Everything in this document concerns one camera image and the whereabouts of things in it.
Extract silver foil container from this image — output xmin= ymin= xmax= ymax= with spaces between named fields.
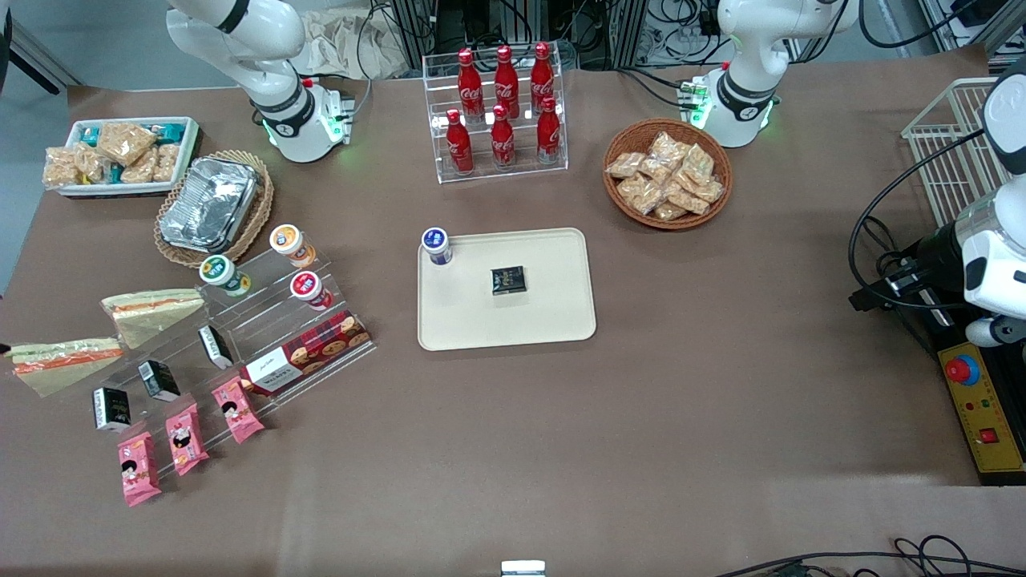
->
xmin=159 ymin=157 xmax=259 ymax=250

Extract black floor cables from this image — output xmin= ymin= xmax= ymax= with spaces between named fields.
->
xmin=713 ymin=535 xmax=1026 ymax=577

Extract red plaid cookie box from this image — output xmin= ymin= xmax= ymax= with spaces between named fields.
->
xmin=240 ymin=311 xmax=372 ymax=397

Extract blue lid yogurt cup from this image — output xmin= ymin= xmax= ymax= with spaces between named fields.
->
xmin=422 ymin=228 xmax=454 ymax=266

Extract orange lid cup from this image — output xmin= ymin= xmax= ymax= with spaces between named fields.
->
xmin=269 ymin=224 xmax=317 ymax=268

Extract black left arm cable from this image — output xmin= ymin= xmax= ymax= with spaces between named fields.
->
xmin=848 ymin=128 xmax=988 ymax=312

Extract clear acrylic bottle rack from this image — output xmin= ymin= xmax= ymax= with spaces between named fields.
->
xmin=422 ymin=42 xmax=569 ymax=185

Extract yellow control box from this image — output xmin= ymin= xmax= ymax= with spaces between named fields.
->
xmin=938 ymin=341 xmax=1025 ymax=475

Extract round brown wicker basket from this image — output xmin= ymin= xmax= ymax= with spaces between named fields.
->
xmin=603 ymin=119 xmax=733 ymax=231

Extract green lid cup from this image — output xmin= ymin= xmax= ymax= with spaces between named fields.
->
xmin=199 ymin=255 xmax=252 ymax=298

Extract small black carton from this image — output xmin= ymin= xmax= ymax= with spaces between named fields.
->
xmin=138 ymin=360 xmax=182 ymax=402
xmin=197 ymin=325 xmax=234 ymax=369
xmin=92 ymin=387 xmax=132 ymax=433

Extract foil trays in wicker basket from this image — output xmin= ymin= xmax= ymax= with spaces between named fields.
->
xmin=153 ymin=150 xmax=275 ymax=268

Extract large bagged cereal bar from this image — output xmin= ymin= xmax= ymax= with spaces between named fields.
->
xmin=98 ymin=122 xmax=158 ymax=166

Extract white rectangular snack tray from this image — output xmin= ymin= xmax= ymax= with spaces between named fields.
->
xmin=60 ymin=117 xmax=200 ymax=198

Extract triangle sandwich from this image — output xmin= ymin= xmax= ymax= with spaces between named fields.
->
xmin=6 ymin=337 xmax=125 ymax=397
xmin=100 ymin=288 xmax=206 ymax=350

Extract crumpled beige paper bag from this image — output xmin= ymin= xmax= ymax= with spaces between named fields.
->
xmin=287 ymin=6 xmax=411 ymax=81

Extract red lid cup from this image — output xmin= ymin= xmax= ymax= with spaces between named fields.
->
xmin=289 ymin=271 xmax=334 ymax=312

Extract white wire basket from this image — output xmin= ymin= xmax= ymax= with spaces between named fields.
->
xmin=901 ymin=77 xmax=1012 ymax=229

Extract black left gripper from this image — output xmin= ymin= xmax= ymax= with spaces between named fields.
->
xmin=848 ymin=220 xmax=967 ymax=315

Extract pink snack packet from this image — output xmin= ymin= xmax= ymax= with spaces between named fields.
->
xmin=211 ymin=376 xmax=265 ymax=445
xmin=118 ymin=431 xmax=162 ymax=507
xmin=165 ymin=403 xmax=210 ymax=477

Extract clear acrylic stepped stand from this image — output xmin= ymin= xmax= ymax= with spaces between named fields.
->
xmin=52 ymin=244 xmax=378 ymax=482

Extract aluminium frame rack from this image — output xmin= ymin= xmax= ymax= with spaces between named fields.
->
xmin=389 ymin=0 xmax=652 ymax=71

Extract red cola bottle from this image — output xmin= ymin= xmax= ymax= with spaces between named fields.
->
xmin=494 ymin=45 xmax=520 ymax=117
xmin=446 ymin=109 xmax=474 ymax=175
xmin=531 ymin=42 xmax=555 ymax=109
xmin=536 ymin=97 xmax=562 ymax=165
xmin=491 ymin=104 xmax=515 ymax=169
xmin=457 ymin=48 xmax=484 ymax=123

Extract beige plastic tray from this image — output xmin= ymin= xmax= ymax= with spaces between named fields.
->
xmin=417 ymin=228 xmax=597 ymax=352

